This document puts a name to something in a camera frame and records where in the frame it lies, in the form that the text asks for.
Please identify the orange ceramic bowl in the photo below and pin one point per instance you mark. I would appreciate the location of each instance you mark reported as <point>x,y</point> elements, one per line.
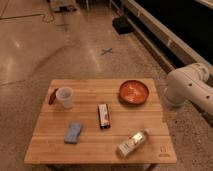
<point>133,92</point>

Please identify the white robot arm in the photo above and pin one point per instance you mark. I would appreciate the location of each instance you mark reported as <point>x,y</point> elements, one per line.
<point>189,83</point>

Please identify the black rectangular box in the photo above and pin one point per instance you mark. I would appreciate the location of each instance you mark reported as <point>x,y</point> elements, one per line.
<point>104,118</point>

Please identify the wooden table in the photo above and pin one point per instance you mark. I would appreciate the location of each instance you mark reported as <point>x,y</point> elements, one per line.
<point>96,145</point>

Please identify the clear plastic cup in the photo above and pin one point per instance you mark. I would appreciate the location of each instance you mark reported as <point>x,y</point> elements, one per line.
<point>65,96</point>

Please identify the blue sponge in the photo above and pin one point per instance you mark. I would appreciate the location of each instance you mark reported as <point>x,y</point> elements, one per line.
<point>71,137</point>

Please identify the clear plastic bottle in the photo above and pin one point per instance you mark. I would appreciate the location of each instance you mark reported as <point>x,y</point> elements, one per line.
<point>132,143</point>

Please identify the black box on floor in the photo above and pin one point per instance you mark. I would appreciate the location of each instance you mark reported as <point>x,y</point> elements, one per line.
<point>121,25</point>

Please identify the equipment pile on floor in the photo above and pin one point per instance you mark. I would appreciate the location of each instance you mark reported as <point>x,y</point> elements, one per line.
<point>61,6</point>

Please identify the long white bench rail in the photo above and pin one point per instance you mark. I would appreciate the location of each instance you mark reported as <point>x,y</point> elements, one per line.
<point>181,29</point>

